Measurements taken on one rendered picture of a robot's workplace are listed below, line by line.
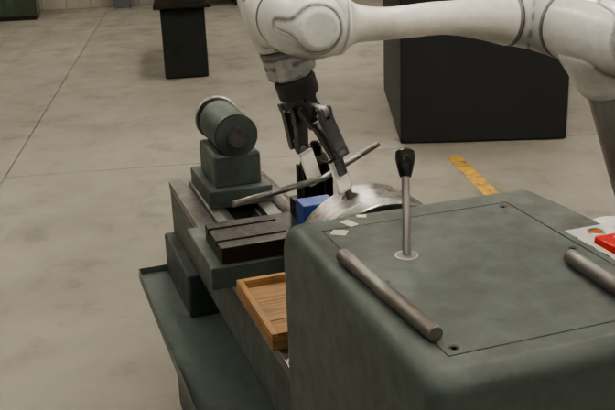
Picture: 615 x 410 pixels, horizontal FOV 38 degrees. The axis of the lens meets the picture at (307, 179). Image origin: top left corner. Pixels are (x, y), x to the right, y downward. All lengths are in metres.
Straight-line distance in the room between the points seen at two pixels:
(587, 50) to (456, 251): 0.44
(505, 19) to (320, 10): 0.48
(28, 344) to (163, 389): 0.74
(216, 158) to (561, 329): 1.74
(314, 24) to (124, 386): 2.45
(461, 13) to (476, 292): 0.61
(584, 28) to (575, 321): 0.60
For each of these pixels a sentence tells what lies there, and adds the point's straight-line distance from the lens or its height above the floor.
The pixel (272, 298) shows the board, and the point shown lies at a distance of 2.11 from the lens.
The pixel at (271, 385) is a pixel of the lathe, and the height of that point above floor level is 0.74.
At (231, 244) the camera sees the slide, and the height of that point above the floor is 0.97.
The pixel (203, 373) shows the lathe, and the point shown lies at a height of 0.54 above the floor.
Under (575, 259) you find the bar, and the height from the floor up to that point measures 1.27.
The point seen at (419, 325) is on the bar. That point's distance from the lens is 1.14.
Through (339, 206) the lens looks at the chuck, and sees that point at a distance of 1.70.
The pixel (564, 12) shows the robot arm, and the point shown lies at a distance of 1.67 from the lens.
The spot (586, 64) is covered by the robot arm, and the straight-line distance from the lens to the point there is 1.64.
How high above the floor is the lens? 1.79
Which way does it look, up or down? 18 degrees down
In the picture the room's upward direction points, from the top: 2 degrees counter-clockwise
